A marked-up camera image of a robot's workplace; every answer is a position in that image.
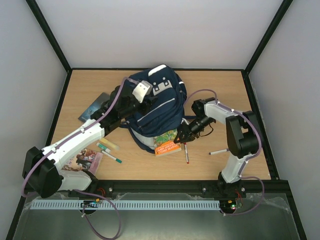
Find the red capped marker pen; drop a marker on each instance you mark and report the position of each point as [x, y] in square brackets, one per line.
[186, 153]

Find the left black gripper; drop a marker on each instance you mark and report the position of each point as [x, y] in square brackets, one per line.
[147, 106]

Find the purple capped marker pen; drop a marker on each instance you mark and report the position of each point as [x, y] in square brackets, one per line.
[218, 152]

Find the green white glue stick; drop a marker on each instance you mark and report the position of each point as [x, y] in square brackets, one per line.
[103, 147]

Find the yellow highlighter pen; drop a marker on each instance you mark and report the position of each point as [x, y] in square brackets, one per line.
[109, 144]

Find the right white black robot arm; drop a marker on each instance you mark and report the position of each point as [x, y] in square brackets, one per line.
[242, 134]

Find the light blue slotted cable duct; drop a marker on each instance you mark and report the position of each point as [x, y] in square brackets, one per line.
[132, 205]

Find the pink illustrated paperback book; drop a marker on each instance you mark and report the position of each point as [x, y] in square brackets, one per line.
[85, 160]

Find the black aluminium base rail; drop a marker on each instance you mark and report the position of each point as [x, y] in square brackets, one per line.
[202, 188]

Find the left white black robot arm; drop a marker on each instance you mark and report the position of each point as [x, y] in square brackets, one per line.
[43, 168]

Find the orange Treehouse paperback book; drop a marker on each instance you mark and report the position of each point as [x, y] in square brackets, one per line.
[164, 144]

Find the black enclosure frame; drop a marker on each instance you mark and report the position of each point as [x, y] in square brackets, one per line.
[282, 10]

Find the green capped marker pen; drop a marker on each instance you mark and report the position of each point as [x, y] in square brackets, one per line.
[111, 156]

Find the navy blue school backpack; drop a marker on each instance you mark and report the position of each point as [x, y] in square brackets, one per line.
[166, 114]

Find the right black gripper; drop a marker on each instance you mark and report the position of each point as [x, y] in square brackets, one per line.
[188, 130]

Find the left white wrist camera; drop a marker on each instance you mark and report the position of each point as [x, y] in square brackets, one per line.
[142, 89]

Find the dark blue paperback book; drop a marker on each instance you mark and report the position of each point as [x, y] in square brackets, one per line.
[103, 97]

